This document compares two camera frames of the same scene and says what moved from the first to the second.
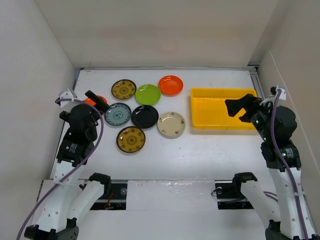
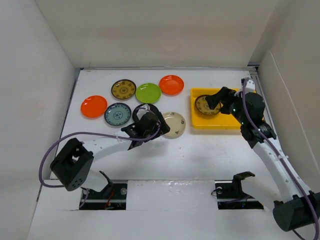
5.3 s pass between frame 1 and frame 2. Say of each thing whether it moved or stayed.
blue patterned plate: stayed
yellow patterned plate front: moved
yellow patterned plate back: stayed
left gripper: moved
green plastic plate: stayed
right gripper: moved
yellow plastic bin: stayed
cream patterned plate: stayed
